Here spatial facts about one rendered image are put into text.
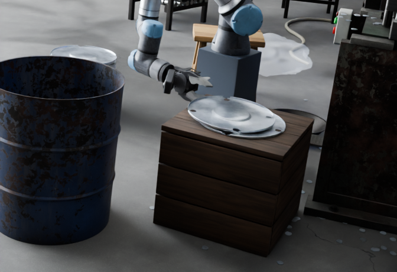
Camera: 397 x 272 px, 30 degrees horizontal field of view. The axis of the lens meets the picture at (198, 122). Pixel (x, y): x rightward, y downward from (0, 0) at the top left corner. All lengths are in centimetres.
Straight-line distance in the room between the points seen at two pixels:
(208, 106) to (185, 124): 15
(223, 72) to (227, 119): 45
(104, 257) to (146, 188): 50
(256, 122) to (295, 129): 13
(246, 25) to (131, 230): 82
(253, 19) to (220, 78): 30
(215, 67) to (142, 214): 66
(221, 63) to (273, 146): 63
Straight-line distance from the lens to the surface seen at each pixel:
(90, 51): 338
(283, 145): 228
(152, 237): 239
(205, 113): 241
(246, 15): 263
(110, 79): 242
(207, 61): 283
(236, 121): 238
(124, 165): 286
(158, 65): 261
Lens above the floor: 120
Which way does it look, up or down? 21 degrees down
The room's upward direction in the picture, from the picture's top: 6 degrees clockwise
